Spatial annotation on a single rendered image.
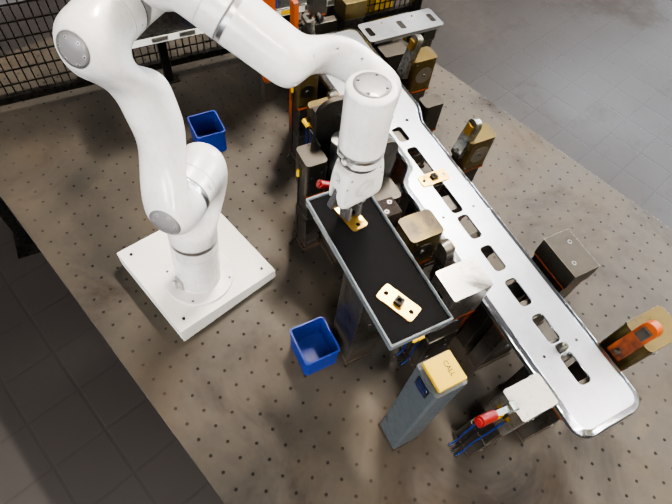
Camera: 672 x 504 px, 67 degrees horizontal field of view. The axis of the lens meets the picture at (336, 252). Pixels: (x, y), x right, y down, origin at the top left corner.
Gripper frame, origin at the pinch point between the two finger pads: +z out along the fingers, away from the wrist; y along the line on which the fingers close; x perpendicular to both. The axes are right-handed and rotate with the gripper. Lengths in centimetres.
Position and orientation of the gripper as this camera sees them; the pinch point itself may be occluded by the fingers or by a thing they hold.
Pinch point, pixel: (350, 208)
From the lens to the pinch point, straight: 106.2
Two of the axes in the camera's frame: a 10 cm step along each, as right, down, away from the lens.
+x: -5.9, -7.1, 3.9
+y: 8.1, -4.6, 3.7
